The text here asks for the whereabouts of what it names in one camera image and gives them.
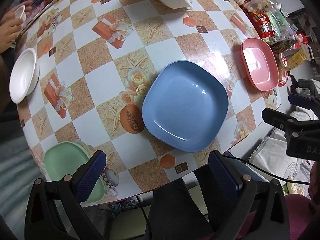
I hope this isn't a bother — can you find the pink square plate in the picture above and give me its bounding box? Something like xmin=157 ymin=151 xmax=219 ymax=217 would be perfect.
xmin=240 ymin=37 xmax=278 ymax=92

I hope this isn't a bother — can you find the blue square plate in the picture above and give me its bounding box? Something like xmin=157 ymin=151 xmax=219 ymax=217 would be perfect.
xmin=142 ymin=60 xmax=229 ymax=152

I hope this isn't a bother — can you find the bystander hand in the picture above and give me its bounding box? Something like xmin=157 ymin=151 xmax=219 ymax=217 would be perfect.
xmin=0 ymin=0 xmax=33 ymax=53

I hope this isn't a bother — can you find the yellow box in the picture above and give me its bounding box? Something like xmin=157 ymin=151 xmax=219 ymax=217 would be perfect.
xmin=284 ymin=48 xmax=306 ymax=70

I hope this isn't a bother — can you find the white cloth with trim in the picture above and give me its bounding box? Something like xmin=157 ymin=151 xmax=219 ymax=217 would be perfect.
xmin=247 ymin=104 xmax=318 ymax=181

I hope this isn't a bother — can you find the green square plate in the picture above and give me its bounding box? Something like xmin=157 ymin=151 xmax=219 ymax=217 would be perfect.
xmin=43 ymin=141 xmax=106 ymax=204

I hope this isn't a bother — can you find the red snack bag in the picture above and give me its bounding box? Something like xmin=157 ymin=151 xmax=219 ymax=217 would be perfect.
xmin=248 ymin=12 xmax=274 ymax=39

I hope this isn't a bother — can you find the small white paper bowl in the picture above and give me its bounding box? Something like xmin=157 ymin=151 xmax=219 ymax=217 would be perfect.
xmin=9 ymin=48 xmax=40 ymax=104

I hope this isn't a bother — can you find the patterned checkered tablecloth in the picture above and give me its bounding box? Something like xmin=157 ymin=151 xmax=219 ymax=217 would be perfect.
xmin=17 ymin=0 xmax=281 ymax=204

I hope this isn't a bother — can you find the smartphone with pink screen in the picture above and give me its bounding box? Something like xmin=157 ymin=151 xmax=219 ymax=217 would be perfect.
xmin=20 ymin=0 xmax=57 ymax=36

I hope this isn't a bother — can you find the black cable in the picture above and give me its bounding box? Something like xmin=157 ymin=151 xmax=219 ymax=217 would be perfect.
xmin=222 ymin=154 xmax=312 ymax=186

